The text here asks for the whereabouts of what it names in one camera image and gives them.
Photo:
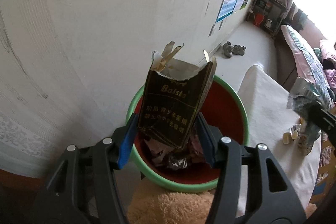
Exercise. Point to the bed with pink blanket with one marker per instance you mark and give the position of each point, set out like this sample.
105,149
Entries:
284,64

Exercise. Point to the dark storage shelf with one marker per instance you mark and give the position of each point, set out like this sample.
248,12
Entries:
273,8

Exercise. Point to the crumpled silver foil wrapper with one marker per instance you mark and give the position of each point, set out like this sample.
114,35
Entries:
181,161

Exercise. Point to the crumpled white pink paper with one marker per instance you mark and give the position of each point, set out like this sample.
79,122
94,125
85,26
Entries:
155,151

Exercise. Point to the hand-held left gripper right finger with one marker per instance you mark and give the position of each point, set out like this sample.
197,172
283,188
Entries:
206,145

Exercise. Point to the green bin with red inside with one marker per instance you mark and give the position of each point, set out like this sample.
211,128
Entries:
223,113

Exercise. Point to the floral cushion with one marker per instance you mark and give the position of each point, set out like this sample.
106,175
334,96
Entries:
324,163

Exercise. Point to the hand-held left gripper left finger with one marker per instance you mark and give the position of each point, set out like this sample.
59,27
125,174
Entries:
128,140

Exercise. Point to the orange bucket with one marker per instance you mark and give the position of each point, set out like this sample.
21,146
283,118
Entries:
258,20

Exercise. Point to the grey checked blanket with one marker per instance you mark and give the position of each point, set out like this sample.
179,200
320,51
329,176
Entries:
302,50

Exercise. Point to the grey shoe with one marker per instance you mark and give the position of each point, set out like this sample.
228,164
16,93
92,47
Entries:
239,49
227,49

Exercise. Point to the pink floral bedding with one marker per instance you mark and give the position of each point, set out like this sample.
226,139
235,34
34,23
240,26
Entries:
328,56

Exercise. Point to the white cloth covered table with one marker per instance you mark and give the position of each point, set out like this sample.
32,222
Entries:
267,113

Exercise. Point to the dark hanging clothes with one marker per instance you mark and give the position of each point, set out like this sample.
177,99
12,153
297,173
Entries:
298,16

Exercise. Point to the white wall socket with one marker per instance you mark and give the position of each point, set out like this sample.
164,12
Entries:
220,25
212,30

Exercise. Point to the crumpled pink wrapper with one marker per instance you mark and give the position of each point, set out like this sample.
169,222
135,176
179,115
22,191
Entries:
197,148

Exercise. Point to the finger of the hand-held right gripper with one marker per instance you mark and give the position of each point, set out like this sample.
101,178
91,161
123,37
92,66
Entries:
324,120

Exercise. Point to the small white container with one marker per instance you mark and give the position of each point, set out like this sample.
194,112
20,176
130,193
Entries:
268,23

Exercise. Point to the silver green snack wrapper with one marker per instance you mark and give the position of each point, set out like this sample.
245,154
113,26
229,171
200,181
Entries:
302,94

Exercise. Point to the torn dark gold cigarette box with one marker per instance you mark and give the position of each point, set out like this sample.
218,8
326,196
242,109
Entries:
168,108

